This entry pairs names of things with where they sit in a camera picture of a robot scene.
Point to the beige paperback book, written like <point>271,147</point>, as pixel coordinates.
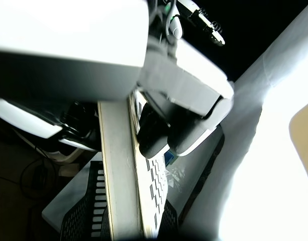
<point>118,163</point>

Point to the black mesh file basket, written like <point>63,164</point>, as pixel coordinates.
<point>78,221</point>

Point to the white backdrop cloth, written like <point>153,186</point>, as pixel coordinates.
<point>244,150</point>

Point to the beige board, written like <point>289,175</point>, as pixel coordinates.
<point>304,140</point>

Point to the blue metal bookend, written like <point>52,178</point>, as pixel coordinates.
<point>170,158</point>

